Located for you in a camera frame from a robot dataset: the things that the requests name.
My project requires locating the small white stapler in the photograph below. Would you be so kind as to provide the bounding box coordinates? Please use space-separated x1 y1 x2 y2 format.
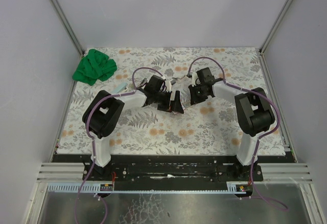
171 76 188 83

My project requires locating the light blue stapler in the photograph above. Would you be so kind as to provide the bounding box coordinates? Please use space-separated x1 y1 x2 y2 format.
112 82 127 94

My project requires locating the staple strip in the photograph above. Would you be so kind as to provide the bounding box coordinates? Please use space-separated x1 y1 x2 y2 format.
182 101 191 109

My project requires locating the olive green stapler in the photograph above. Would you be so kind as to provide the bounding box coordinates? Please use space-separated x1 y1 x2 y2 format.
139 78 148 87

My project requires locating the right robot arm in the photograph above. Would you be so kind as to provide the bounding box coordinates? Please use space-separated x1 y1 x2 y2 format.
188 68 275 166

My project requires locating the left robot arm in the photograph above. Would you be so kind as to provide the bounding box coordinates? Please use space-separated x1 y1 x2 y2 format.
82 75 184 167

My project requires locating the floral table mat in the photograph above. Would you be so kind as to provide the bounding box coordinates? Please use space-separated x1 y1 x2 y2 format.
55 47 286 156

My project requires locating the green cloth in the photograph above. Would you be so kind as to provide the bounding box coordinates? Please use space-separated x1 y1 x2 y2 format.
72 49 118 86

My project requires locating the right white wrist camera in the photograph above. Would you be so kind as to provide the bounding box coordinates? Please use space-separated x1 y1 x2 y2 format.
186 72 199 86

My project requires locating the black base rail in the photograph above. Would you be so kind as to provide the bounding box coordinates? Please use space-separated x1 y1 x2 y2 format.
51 153 276 191

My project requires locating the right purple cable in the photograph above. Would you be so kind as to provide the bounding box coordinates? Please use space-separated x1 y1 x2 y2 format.
188 57 288 211

